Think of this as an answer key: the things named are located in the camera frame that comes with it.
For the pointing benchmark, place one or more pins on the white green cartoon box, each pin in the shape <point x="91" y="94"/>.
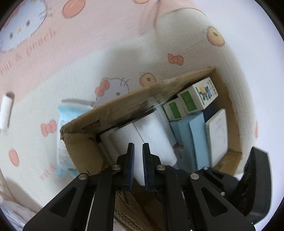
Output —
<point x="198" y="96"/>

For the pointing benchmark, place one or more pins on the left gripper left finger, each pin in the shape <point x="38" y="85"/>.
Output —
<point x="87" y="203"/>

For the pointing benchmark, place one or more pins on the blue wet wipes pack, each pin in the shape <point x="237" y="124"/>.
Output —
<point x="67" y="112"/>

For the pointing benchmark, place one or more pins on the small green white box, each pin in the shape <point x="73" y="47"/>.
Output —
<point x="174" y="110"/>

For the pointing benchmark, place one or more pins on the white flat box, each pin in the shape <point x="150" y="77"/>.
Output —
<point x="217" y="136"/>

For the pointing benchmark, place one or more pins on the brown cardboard box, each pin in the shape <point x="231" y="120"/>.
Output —
<point x="81" y="134"/>

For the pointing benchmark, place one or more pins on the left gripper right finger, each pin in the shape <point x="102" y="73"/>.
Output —
<point x="177" y="195"/>

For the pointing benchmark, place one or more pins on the pink cartoon bed sheet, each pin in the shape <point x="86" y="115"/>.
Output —
<point x="90" y="52"/>

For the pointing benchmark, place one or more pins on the white paper tube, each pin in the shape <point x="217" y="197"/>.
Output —
<point x="6" y="105"/>

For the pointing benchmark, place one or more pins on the white paper roll core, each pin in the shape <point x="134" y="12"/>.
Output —
<point x="121" y="138"/>

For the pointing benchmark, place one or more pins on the light blue box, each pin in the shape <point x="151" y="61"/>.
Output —
<point x="184" y="149"/>
<point x="198" y="131"/>

